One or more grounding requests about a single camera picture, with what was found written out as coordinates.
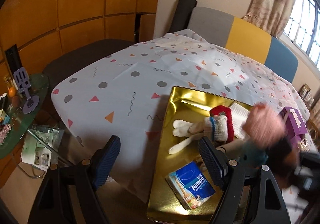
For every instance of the purple cardboard tissue box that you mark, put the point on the purple cardboard tissue box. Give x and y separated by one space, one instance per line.
292 121

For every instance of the purple phone stand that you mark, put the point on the purple phone stand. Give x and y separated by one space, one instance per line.
22 78

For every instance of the black rolled mat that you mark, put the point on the black rolled mat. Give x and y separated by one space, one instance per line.
183 8

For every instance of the blue pocket tissue pack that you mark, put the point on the blue pocket tissue pack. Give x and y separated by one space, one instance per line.
192 184

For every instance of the red knit hat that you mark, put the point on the red knit hat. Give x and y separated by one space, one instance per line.
222 110

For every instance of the printed papers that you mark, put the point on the printed papers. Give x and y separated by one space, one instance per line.
37 148

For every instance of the pink fluffy sock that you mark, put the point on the pink fluffy sock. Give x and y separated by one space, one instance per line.
265 123

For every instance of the blue fluffy sock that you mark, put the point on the blue fluffy sock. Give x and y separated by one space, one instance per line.
255 156

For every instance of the orange wooden wardrobe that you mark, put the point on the orange wooden wardrobe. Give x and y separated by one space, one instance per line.
75 1

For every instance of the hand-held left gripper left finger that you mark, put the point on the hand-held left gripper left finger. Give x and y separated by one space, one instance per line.
107 156

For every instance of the white waffle towel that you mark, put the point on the white waffle towel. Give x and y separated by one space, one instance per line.
240 113

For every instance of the grey yellow blue sofa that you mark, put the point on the grey yellow blue sofa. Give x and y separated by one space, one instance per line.
250 36

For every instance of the black rectangular device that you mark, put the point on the black rectangular device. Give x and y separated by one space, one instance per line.
12 58

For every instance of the orange fruit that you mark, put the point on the orange fruit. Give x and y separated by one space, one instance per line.
11 91

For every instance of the gold metal tray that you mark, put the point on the gold metal tray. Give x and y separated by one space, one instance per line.
187 103

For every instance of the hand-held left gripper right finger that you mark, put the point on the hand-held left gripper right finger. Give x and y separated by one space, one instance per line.
211 161

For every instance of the white knit gloves blue stripe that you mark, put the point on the white knit gloves blue stripe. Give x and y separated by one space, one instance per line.
185 126

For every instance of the green glass side table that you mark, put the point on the green glass side table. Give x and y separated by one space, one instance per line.
37 86

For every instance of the barred window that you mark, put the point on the barred window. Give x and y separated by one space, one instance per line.
305 26

